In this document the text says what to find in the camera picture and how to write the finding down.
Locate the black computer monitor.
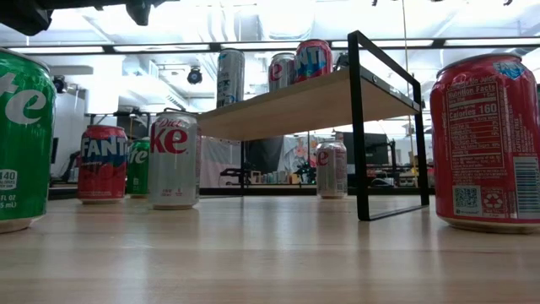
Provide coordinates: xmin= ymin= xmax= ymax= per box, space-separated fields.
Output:
xmin=342 ymin=131 xmax=390 ymax=166

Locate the white curtain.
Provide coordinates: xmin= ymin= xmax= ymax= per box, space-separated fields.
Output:
xmin=200 ymin=135 xmax=246 ymax=189

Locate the silver Diet Coke can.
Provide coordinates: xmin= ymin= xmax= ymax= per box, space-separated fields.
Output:
xmin=267 ymin=52 xmax=297 ymax=93
xmin=147 ymin=110 xmax=201 ymax=211
xmin=315 ymin=140 xmax=348 ymax=200

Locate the red Fanta can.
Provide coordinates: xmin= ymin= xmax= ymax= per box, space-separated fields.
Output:
xmin=294 ymin=39 xmax=334 ymax=84
xmin=429 ymin=52 xmax=540 ymax=235
xmin=77 ymin=124 xmax=129 ymax=205

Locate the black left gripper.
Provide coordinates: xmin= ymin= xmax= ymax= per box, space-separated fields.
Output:
xmin=125 ymin=0 xmax=170 ymax=27

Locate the white blue Celsius can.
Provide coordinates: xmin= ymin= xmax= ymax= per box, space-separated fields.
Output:
xmin=216 ymin=47 xmax=246 ymax=109

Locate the black metal table frame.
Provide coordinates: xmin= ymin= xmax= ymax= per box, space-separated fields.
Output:
xmin=48 ymin=185 xmax=431 ymax=199

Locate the green Sprite can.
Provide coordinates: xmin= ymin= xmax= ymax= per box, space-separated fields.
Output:
xmin=125 ymin=137 xmax=152 ymax=199
xmin=0 ymin=47 xmax=57 ymax=235

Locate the black ceiling camera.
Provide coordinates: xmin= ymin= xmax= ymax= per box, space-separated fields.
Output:
xmin=186 ymin=65 xmax=203 ymax=85
xmin=52 ymin=74 xmax=68 ymax=95

